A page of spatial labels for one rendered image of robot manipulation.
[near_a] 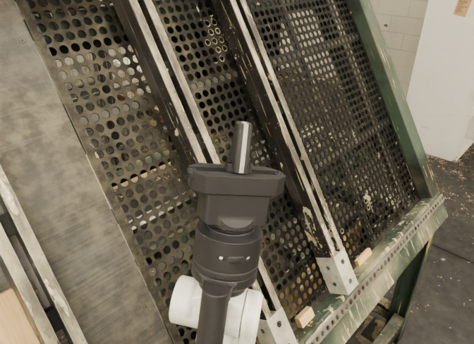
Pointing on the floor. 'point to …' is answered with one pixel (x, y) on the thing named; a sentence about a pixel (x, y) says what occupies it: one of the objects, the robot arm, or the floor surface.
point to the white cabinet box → (445, 75)
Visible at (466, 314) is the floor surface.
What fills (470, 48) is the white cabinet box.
